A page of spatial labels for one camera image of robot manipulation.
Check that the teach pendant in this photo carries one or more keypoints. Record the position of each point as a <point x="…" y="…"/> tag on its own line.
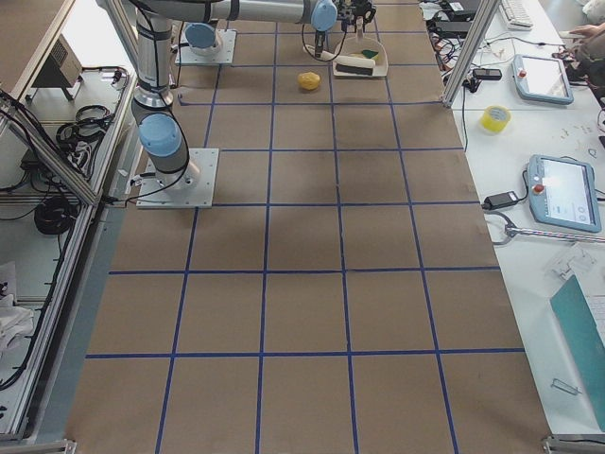
<point x="562" y="192"/>
<point x="541" y="79"/>

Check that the teal folder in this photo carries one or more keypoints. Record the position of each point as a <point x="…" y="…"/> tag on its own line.
<point x="579" y="328"/>

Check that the yellow potato-like lump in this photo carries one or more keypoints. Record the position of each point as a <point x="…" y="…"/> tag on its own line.
<point x="309" y="81"/>

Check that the green yellow sponge piece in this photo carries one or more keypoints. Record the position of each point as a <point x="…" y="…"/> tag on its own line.
<point x="370" y="54"/>

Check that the black power adapter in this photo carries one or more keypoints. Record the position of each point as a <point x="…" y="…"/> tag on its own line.
<point x="500" y="201"/>

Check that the near teach pendant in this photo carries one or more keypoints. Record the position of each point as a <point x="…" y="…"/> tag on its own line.
<point x="562" y="192"/>

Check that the white plastic dustpan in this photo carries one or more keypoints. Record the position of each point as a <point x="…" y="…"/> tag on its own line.
<point x="358" y="41"/>

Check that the aluminium frame post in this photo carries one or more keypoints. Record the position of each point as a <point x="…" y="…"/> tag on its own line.
<point x="483" y="18"/>

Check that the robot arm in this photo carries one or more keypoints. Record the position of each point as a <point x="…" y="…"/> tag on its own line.
<point x="200" y="30"/>
<point x="159" y="131"/>

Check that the white hand brush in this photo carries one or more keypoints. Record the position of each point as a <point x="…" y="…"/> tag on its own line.
<point x="344" y="65"/>

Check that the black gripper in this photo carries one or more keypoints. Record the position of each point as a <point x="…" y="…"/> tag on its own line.
<point x="363" y="8"/>
<point x="319" y="40"/>

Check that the far teach pendant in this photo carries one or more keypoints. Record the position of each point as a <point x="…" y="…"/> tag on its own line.
<point x="541" y="79"/>

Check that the yellow tape roll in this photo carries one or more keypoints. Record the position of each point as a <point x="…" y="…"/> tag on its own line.
<point x="495" y="118"/>

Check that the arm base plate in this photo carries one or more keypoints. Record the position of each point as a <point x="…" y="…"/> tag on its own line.
<point x="221" y="53"/>
<point x="195" y="188"/>

